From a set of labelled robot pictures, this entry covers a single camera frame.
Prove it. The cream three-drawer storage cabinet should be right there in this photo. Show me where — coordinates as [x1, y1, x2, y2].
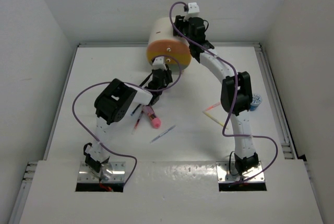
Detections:
[146, 17, 192, 72]

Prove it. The pink glue stick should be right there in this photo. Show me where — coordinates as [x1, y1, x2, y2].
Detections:
[142, 105, 161, 129]

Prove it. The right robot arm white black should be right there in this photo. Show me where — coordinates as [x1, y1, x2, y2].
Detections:
[173, 15, 258, 175]

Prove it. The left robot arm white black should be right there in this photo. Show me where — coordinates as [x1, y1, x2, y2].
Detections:
[83, 67, 173, 173]

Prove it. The blue pen upper left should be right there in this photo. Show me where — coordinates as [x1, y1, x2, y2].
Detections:
[130, 104, 141, 116]

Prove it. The blue pen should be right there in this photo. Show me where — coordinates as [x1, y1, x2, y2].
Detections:
[150, 125, 176, 144]
[130, 104, 141, 116]

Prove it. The red pen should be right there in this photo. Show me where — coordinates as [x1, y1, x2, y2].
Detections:
[132, 111, 143, 135]

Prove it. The blue pen lower centre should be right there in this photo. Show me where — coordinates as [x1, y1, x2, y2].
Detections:
[150, 125, 176, 144]

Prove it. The yellow highlighter pen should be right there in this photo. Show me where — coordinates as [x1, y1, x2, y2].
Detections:
[203, 111, 225, 127]

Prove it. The pink orange highlighter pen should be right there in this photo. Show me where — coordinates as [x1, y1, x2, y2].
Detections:
[204, 102, 221, 111]

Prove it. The blue tape roll right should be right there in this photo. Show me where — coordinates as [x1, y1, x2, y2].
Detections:
[250, 93, 263, 111]

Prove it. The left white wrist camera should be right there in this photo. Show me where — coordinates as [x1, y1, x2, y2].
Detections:
[152, 56, 167, 70]

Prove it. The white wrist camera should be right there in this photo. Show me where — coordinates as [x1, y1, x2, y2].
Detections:
[183, 2, 200, 21]
[152, 56, 167, 70]

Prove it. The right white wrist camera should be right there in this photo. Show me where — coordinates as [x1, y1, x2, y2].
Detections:
[183, 2, 200, 21]

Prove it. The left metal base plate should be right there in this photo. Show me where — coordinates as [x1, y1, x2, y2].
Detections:
[77, 162, 126, 183]

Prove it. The metal base plate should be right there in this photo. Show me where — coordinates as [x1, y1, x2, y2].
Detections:
[216, 161, 265, 184]
[77, 162, 126, 183]

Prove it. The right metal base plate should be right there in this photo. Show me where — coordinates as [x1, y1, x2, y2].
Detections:
[216, 161, 265, 184]

